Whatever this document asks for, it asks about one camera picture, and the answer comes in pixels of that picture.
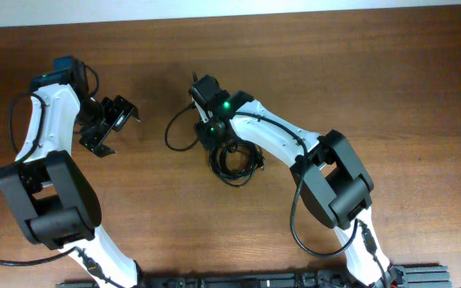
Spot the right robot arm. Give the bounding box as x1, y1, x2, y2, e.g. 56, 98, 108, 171
188, 75, 392, 287

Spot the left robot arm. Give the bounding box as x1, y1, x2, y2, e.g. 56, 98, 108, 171
0, 56, 142, 287

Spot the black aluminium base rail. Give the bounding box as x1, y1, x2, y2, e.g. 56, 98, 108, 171
56, 263, 451, 288

